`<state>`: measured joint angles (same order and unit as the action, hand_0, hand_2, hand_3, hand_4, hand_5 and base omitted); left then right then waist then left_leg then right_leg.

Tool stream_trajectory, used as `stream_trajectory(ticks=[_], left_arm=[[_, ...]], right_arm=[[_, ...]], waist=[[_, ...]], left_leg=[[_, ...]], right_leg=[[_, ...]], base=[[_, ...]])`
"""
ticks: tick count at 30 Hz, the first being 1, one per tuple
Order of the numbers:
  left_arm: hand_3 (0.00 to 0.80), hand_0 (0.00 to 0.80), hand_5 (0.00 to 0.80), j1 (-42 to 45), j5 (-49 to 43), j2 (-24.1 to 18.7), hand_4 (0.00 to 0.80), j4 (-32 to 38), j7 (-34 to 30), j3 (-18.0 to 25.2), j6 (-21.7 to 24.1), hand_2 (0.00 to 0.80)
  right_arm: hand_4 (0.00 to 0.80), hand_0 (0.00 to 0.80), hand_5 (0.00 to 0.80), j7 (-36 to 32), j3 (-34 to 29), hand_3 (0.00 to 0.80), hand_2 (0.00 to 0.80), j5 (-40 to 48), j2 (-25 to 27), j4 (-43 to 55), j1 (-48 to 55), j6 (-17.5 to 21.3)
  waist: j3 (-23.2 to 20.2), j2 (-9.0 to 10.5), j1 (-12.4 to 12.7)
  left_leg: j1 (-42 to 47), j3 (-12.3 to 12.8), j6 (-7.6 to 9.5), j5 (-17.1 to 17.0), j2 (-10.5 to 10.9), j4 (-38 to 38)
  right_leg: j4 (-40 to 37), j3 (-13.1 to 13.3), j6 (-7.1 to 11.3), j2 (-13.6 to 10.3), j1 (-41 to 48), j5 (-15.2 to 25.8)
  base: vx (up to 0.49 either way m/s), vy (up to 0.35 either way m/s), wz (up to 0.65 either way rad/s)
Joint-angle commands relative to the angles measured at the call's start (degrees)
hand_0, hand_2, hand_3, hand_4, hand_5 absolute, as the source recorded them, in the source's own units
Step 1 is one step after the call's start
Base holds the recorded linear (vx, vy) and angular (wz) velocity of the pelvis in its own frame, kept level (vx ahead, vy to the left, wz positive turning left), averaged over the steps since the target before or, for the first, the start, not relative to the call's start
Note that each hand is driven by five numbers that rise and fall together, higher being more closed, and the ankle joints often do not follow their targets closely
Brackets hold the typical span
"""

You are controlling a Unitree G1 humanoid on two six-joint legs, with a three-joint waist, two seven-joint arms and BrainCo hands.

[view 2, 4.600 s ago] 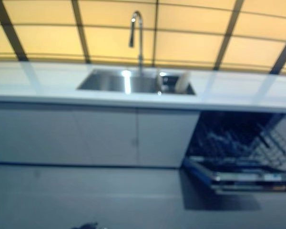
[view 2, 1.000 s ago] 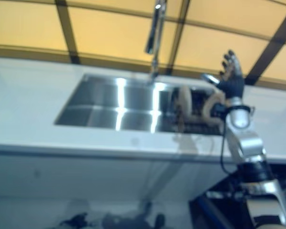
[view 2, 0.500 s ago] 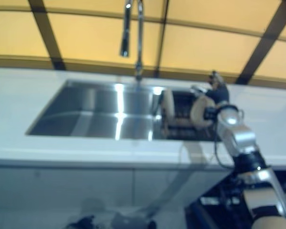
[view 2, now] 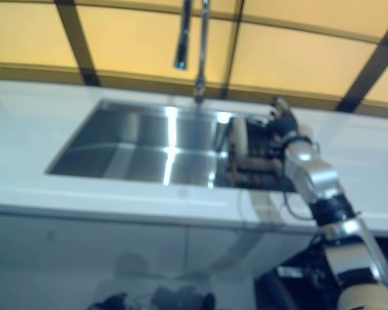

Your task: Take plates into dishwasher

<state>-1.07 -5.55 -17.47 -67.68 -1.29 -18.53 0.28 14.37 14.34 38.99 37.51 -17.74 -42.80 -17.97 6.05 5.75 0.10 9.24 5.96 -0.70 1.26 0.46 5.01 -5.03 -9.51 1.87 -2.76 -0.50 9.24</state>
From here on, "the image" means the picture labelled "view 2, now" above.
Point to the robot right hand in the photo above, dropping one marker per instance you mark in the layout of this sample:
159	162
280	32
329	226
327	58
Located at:
284	124

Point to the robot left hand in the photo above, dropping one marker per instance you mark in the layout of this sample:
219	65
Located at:
111	302

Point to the black sink dish rack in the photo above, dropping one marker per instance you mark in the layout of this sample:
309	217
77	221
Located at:
262	142

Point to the white glossy cabinet door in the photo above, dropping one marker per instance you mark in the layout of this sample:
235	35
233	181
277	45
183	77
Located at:
84	242
220	248

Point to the chrome pull-down faucet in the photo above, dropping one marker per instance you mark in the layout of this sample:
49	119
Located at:
202	48

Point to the stainless steel sink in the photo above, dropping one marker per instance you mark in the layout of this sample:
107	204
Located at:
132	139

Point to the yellow window with dark frame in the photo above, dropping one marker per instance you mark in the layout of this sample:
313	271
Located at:
132	32

